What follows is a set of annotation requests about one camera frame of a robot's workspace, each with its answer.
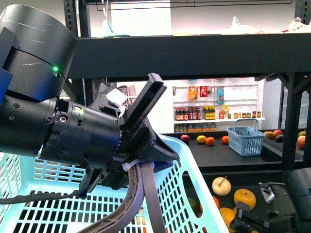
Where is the bright orange tangerine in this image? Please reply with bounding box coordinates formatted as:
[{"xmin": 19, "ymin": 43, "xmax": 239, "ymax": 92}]
[{"xmin": 212, "ymin": 196, "xmax": 220, "ymax": 209}]

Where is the orange beside far lemon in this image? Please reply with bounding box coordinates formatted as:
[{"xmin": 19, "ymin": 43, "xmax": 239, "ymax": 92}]
[{"xmin": 205, "ymin": 137, "xmax": 215, "ymax": 146}]

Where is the black metal shelf rack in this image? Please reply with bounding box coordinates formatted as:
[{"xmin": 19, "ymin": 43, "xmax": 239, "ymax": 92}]
[{"xmin": 63, "ymin": 0, "xmax": 311, "ymax": 170}]

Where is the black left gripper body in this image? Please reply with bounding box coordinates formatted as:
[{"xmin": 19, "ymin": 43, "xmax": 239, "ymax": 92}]
[{"xmin": 85, "ymin": 73, "xmax": 179, "ymax": 191}]

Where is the blue basket on top shelf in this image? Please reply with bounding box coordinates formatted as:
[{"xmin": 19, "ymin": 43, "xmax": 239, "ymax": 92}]
[{"xmin": 94, "ymin": 19, "xmax": 131, "ymax": 38}]

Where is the dark red apple far shelf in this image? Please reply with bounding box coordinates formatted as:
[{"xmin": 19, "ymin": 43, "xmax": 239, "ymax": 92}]
[{"xmin": 180, "ymin": 134, "xmax": 190, "ymax": 144}]

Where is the white background product shelf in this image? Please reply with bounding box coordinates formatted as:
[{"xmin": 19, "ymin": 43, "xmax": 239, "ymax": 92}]
[{"xmin": 172, "ymin": 77, "xmax": 264, "ymax": 130}]

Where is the large light blue basket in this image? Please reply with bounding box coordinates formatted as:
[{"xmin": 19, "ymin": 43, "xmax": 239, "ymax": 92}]
[{"xmin": 0, "ymin": 136, "xmax": 227, "ymax": 233}]

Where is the yellow lemon far shelf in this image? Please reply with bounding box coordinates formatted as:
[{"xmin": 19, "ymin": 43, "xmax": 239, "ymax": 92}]
[{"xmin": 196, "ymin": 135, "xmax": 206, "ymax": 144}]

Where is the pale round asian pear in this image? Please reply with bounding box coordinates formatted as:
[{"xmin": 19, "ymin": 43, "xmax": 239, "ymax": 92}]
[{"xmin": 212, "ymin": 177, "xmax": 231, "ymax": 197}]

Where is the packaged fruit bags top shelf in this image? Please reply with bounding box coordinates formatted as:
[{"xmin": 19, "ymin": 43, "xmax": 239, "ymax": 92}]
[{"xmin": 224, "ymin": 17, "xmax": 311, "ymax": 35}]

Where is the small blue basket far shelf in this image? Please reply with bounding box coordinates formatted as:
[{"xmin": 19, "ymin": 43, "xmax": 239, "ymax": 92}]
[{"xmin": 226, "ymin": 118, "xmax": 266, "ymax": 157}]

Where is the yellow orange round fruit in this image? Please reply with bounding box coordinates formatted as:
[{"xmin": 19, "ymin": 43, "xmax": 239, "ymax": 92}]
[{"xmin": 219, "ymin": 207, "xmax": 236, "ymax": 233}]

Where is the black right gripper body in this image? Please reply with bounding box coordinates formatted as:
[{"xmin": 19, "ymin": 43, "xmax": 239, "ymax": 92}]
[{"xmin": 229, "ymin": 182, "xmax": 297, "ymax": 233}]

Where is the orange next to small basket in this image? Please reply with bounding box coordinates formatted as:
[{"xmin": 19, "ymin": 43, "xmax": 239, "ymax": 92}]
[{"xmin": 222, "ymin": 135, "xmax": 229, "ymax": 145}]

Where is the green lime upper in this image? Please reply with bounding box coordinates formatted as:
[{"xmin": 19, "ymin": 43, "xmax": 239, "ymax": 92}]
[{"xmin": 188, "ymin": 198, "xmax": 198, "ymax": 214}]

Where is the large yellow orange persimmon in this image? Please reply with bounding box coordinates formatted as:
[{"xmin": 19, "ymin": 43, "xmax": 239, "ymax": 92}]
[{"xmin": 233, "ymin": 189, "xmax": 257, "ymax": 210}]

